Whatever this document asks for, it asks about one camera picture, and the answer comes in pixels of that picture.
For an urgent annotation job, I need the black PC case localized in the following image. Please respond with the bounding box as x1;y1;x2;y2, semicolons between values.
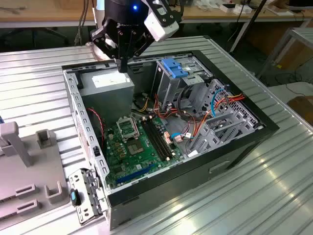
61;49;281;231

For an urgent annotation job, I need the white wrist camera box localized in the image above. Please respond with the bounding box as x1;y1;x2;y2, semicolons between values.
143;9;180;43

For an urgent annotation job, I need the grey metal disk bay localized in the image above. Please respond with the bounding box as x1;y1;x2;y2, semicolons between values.
188;109;266;158

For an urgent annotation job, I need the black stand pole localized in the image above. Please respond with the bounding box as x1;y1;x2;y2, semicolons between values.
227;0;267;53

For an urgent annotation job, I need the small white box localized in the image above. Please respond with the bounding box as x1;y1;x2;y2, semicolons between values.
233;5;253;15

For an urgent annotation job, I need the multicolour supply wire bundle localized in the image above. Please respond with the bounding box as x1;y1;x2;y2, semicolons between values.
132;92;189;123

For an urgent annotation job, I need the hanging cable bundle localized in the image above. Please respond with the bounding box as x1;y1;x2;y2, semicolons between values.
74;0;90;47

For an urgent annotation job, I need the blue expansion slot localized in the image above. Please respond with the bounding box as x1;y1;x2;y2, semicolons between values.
115;163;156;186

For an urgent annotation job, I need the green motherboard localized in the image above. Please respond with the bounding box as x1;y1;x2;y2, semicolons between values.
104;115;187;189

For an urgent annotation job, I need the brown cardboard box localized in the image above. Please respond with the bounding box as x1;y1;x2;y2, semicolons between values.
287;96;313;118
278;36;313;71

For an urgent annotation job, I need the red black twisted wire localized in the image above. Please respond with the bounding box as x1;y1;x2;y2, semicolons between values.
86;107;108;150

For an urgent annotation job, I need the grey slot cover bracket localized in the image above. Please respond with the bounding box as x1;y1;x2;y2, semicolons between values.
67;167;110;226

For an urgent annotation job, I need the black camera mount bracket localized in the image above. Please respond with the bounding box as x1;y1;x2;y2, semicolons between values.
146;0;183;24

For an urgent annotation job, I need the metal socket cover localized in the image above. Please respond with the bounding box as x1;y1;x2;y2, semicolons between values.
116;117;140;142

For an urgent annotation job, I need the blue data wire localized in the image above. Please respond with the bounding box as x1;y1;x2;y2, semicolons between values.
170;84;230;142

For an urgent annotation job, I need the grey metal drive cage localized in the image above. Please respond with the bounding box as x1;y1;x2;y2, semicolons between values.
151;57;215;110

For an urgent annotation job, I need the orange red power wire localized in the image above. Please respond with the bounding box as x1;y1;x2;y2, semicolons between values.
188;94;246;141

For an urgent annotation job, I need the aluminium frame table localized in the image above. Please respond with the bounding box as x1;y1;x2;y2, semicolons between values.
256;26;313;86

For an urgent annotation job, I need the grey parts rack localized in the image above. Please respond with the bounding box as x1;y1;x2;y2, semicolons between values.
0;121;71;225

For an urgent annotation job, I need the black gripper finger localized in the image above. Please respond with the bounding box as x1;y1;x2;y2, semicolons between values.
89;26;123;73
121;31;156;73

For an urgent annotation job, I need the blue plastic drive bracket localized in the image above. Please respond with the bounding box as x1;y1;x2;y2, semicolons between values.
161;58;192;79

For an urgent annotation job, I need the black RAM slot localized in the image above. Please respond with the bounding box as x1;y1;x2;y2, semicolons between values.
151;118;175;158
148;118;171;159
144;119;168;161
141;120;165;162

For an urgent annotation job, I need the wooden top desk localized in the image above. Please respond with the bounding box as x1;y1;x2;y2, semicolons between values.
179;0;313;53
0;0;97;29

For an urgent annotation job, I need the blue black latch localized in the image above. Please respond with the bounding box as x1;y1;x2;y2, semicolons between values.
69;188;83;207

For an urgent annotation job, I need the thick black wire bundle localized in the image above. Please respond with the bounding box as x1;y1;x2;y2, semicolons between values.
176;87;199;128

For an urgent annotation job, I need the grey power supply unit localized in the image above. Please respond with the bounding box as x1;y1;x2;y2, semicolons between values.
78;67;135;128

